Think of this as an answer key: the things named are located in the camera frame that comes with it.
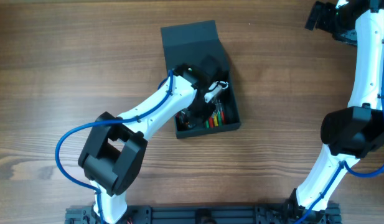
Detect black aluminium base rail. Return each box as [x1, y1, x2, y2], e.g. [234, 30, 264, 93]
[64, 203, 343, 224]

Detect red handled pruning shears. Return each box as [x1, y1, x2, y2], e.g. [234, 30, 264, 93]
[176, 110, 195, 130]

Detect dark green box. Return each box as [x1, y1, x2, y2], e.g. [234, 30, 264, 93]
[161, 21, 241, 139]

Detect black round tape measure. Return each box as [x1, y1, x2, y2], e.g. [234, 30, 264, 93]
[215, 81, 229, 90]

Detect clear plastic screwdriver case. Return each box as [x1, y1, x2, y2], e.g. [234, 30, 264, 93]
[205, 100, 226, 129]

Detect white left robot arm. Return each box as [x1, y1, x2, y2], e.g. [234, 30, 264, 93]
[78, 55, 223, 223]

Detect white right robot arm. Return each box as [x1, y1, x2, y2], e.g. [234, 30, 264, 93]
[296, 1, 384, 213]

